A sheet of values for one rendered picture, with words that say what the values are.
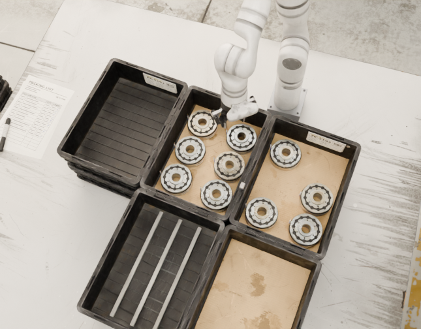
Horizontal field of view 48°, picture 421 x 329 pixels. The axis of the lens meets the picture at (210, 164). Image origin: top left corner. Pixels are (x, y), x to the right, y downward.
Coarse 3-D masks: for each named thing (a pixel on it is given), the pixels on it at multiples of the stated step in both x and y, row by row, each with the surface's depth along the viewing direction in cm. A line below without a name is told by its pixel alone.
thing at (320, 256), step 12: (288, 120) 153; (324, 132) 151; (264, 144) 150; (252, 168) 147; (348, 180) 145; (240, 192) 144; (336, 216) 140; (252, 228) 140; (276, 240) 138; (312, 252) 137; (324, 252) 136
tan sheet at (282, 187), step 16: (272, 144) 161; (304, 144) 161; (304, 160) 159; (320, 160) 158; (336, 160) 158; (272, 176) 157; (288, 176) 156; (304, 176) 156; (320, 176) 156; (336, 176) 156; (256, 192) 155; (272, 192) 155; (288, 192) 154; (336, 192) 154; (288, 208) 152; (288, 224) 150; (288, 240) 148; (320, 240) 148
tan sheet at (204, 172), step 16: (192, 112) 167; (256, 128) 164; (208, 144) 162; (224, 144) 162; (176, 160) 160; (208, 160) 160; (160, 176) 158; (192, 176) 158; (208, 176) 157; (192, 192) 156
